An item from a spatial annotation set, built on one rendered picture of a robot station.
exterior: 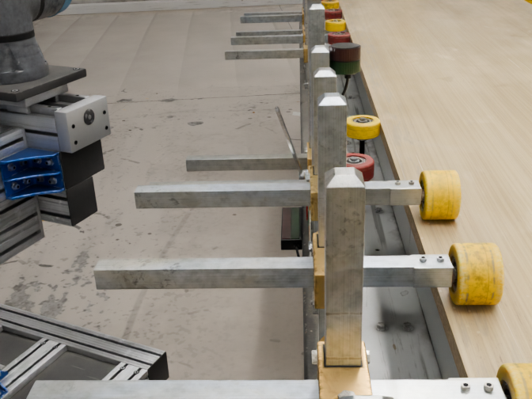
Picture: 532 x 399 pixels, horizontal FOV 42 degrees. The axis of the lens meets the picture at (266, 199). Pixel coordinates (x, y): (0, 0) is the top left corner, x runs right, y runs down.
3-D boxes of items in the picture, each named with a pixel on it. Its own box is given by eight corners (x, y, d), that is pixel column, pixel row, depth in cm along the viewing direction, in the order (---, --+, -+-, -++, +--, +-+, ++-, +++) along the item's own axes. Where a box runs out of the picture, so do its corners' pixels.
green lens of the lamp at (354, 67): (329, 74, 132) (329, 63, 131) (328, 66, 138) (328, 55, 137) (361, 74, 132) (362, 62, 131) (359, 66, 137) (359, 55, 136)
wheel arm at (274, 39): (230, 47, 279) (230, 36, 277) (231, 45, 282) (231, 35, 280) (340, 44, 276) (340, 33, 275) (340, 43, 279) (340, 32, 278)
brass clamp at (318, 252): (309, 309, 88) (309, 275, 86) (308, 256, 100) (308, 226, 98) (359, 309, 88) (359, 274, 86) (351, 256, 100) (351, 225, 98)
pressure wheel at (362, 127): (365, 173, 160) (366, 125, 155) (337, 165, 165) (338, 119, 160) (385, 163, 165) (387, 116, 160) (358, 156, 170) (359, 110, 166)
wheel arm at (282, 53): (225, 62, 256) (224, 51, 254) (226, 60, 259) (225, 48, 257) (344, 59, 254) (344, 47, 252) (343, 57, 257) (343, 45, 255)
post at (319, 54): (313, 269, 151) (310, 48, 132) (312, 261, 155) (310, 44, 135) (328, 269, 151) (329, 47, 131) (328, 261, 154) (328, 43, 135)
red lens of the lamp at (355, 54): (329, 62, 131) (329, 50, 130) (328, 54, 137) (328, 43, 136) (362, 61, 131) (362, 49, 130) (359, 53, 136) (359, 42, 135)
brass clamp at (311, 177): (307, 222, 111) (306, 192, 109) (305, 188, 123) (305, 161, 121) (346, 221, 110) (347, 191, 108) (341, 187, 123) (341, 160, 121)
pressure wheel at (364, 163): (334, 218, 139) (334, 165, 134) (332, 202, 146) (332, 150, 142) (374, 218, 139) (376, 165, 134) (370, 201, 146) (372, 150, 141)
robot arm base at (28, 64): (-37, 81, 153) (-47, 36, 149) (13, 65, 165) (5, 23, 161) (14, 87, 147) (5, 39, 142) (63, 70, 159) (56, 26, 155)
